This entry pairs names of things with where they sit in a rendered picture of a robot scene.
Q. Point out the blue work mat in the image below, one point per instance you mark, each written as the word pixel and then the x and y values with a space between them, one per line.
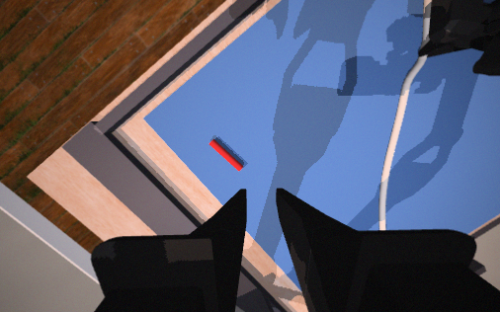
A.
pixel 305 100

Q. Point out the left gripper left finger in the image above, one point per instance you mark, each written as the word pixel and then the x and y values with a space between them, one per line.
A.
pixel 210 258

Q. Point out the white rope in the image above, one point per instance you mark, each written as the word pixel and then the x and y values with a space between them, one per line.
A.
pixel 400 114

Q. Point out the red cylinder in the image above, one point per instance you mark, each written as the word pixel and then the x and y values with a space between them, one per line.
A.
pixel 216 146

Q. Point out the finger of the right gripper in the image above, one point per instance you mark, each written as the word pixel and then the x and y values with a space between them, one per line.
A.
pixel 431 46
pixel 479 44

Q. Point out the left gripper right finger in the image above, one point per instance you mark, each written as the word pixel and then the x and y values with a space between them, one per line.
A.
pixel 332 265

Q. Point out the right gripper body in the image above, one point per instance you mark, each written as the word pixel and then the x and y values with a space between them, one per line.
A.
pixel 453 20

